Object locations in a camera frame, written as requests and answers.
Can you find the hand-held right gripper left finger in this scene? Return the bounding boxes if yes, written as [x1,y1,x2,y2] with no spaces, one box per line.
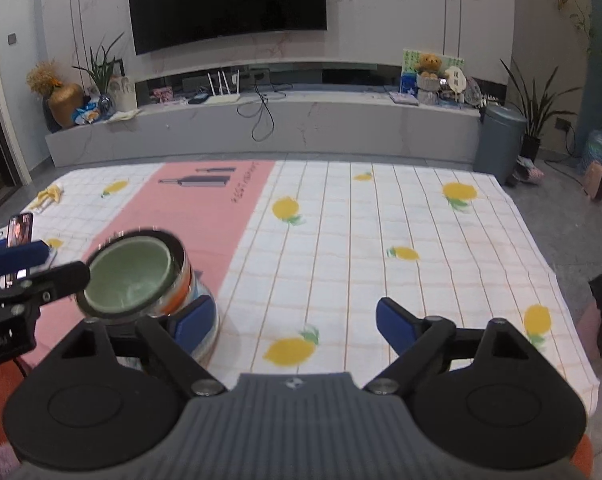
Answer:
[60,295,228,397]

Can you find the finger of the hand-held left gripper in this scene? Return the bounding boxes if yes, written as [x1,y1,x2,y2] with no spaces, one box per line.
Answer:
[0,240,58,279]
[0,261,91,312]

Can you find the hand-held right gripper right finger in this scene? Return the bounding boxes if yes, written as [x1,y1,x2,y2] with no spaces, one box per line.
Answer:
[362,296,522,395]

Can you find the large clear glass plate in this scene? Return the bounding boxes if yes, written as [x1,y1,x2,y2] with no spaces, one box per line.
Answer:
[114,309,221,369]

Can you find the blue steel bowl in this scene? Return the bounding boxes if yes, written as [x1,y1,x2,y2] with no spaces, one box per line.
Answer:
[153,269,216,322]

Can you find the green ceramic bowl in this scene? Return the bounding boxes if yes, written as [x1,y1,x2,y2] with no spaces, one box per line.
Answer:
[87,241,175,319]

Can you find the smartphone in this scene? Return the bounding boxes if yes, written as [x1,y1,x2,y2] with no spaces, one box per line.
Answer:
[6,212,34,282]

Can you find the yellow cloth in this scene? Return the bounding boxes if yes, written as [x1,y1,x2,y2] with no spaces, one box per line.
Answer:
[28,183,64,211]

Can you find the orange fuzzy cloth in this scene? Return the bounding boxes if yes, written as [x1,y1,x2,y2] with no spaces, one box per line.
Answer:
[0,369,32,449]

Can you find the lemon print checkered tablecloth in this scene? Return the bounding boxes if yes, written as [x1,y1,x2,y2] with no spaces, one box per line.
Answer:
[0,159,602,413]

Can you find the blue snack bag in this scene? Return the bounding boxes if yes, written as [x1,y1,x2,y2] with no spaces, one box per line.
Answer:
[72,102,104,126]

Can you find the gold vase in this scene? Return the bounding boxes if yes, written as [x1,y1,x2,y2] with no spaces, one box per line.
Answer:
[48,82,84,129]

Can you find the loose papers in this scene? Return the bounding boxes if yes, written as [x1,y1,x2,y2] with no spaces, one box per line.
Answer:
[103,108,142,124]

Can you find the dried yellow flowers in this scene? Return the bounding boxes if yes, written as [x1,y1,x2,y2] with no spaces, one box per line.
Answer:
[25,59,64,96]

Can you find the white canister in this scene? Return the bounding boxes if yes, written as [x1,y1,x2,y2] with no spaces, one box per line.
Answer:
[108,73,138,113]

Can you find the green plant in blue vase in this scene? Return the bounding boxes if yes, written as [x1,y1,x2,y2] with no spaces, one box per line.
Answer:
[73,32,124,111]

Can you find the grey marble TV bench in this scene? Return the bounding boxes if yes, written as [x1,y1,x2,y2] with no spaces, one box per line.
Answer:
[45,90,484,169]

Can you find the pink slippers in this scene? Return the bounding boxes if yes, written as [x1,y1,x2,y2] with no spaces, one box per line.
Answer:
[513,155,546,184]

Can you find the grey trash can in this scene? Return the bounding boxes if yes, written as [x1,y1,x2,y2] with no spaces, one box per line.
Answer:
[473,104,528,186]

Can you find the white router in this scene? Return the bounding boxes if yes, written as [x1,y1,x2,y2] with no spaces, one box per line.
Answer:
[204,70,241,105]

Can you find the decorative plate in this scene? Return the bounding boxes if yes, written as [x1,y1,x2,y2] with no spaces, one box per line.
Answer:
[463,75,482,106]

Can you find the pink heater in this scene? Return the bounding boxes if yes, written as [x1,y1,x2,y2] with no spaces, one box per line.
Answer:
[582,159,602,202]

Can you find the white round fan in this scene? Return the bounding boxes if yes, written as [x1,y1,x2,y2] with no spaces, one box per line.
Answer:
[443,65,467,101]

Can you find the teddy bear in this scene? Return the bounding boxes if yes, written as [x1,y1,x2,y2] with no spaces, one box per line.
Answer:
[413,52,444,106]

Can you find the green printed card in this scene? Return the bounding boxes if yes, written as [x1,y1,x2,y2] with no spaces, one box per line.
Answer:
[400,48,466,96]

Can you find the long leaf potted plant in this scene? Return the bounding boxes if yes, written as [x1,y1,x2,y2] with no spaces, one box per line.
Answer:
[499,57,584,161]

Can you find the blue water jug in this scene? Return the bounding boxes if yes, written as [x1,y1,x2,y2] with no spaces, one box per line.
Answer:
[582,112,602,176]

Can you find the black flat television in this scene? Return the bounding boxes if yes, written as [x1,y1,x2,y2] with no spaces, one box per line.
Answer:
[125,0,328,56]

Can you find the black cable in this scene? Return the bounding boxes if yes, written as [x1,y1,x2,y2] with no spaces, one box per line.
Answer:
[236,87,288,142]

